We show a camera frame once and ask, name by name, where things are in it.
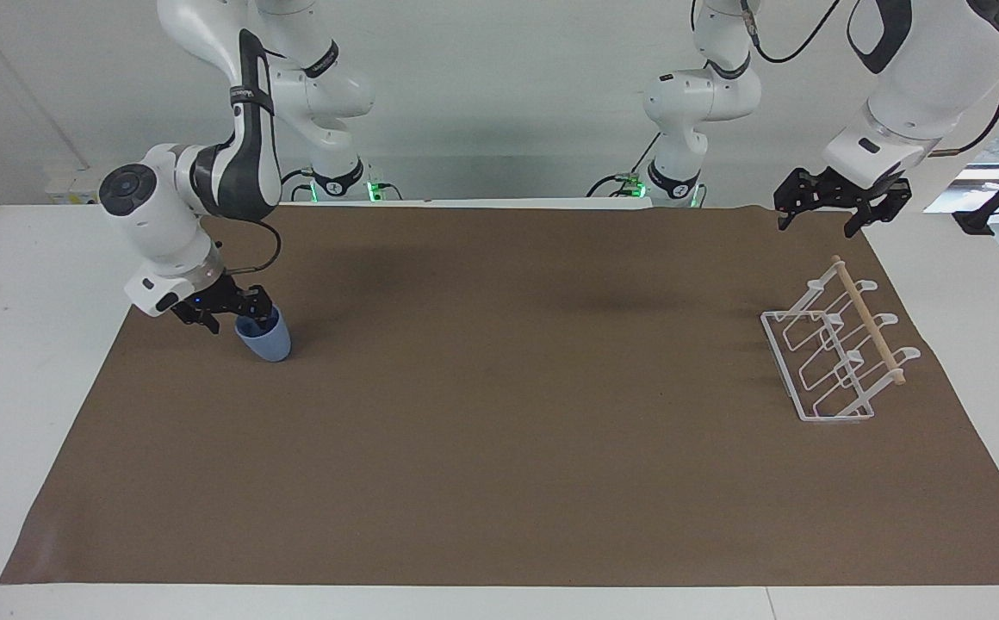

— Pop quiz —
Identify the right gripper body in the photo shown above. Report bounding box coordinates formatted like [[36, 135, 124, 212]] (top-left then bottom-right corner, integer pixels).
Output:
[[172, 274, 247, 322]]

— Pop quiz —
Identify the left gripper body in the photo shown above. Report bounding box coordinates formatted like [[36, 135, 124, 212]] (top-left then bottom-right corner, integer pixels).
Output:
[[827, 171, 893, 210]]

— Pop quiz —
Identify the white wire cup holder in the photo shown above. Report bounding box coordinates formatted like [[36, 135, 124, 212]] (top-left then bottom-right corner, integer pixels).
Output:
[[760, 254, 921, 424]]

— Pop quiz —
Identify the blue cup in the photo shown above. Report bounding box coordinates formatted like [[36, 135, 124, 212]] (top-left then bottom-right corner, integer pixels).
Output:
[[234, 307, 293, 363]]

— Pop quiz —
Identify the black cable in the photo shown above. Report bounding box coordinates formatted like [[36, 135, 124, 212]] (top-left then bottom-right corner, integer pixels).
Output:
[[928, 72, 999, 158], [226, 218, 282, 276], [586, 131, 664, 200], [742, 0, 847, 65]]

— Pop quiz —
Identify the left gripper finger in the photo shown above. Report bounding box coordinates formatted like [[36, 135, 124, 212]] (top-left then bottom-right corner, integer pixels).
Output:
[[843, 177, 913, 239], [773, 168, 837, 233]]

